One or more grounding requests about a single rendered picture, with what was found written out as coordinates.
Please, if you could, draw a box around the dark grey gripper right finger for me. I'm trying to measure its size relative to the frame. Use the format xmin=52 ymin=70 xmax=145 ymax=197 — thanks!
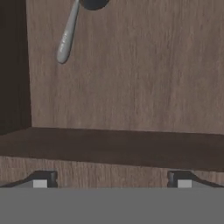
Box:
xmin=166 ymin=170 xmax=224 ymax=189

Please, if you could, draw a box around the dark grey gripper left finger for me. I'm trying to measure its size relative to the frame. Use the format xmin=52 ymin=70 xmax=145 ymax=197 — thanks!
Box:
xmin=1 ymin=170 xmax=59 ymax=189

